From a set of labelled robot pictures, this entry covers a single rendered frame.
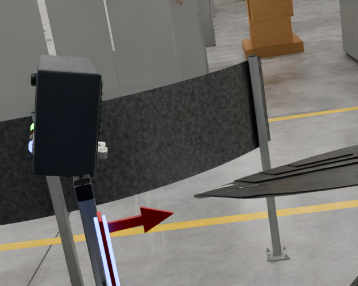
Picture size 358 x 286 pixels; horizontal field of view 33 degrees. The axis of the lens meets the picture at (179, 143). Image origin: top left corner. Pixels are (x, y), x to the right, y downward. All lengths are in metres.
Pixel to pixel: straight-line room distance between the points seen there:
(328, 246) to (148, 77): 4.01
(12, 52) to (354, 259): 4.89
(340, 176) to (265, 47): 8.16
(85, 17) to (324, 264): 4.46
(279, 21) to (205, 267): 6.05
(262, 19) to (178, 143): 6.25
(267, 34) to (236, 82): 6.03
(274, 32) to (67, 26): 3.18
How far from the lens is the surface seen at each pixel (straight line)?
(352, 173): 0.52
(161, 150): 2.43
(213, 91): 2.54
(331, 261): 2.91
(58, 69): 1.08
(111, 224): 0.52
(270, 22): 8.64
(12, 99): 7.01
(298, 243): 3.09
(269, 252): 3.01
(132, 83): 6.67
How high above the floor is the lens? 1.38
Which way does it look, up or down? 16 degrees down
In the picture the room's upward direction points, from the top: 9 degrees counter-clockwise
